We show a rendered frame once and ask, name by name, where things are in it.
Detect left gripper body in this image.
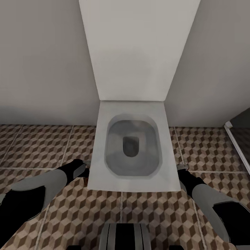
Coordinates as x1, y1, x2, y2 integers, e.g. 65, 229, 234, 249
78, 168, 89, 177

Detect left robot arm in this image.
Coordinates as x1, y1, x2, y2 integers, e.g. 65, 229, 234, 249
0, 159, 91, 249

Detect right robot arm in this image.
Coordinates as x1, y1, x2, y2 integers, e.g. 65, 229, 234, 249
177, 164, 250, 250

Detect robot trunk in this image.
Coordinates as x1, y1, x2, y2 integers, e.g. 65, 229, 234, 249
99, 223, 151, 250

